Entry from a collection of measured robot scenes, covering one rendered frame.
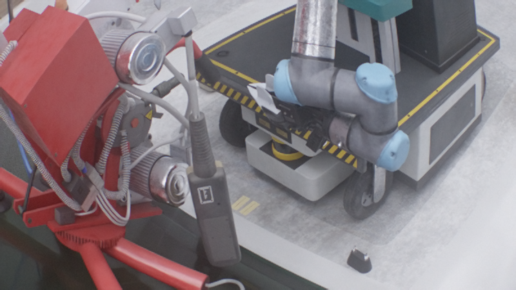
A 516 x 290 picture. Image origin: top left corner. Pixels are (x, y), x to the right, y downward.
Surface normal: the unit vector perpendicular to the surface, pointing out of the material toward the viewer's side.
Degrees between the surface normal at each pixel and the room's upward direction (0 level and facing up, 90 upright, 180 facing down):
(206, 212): 90
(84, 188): 90
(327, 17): 68
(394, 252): 0
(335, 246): 0
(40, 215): 90
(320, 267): 37
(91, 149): 90
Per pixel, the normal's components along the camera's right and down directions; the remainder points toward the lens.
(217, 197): 0.23, 0.59
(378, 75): -0.08, -0.78
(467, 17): 0.69, 0.40
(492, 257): 0.13, -0.65
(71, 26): -0.30, -0.57
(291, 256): -0.44, -0.35
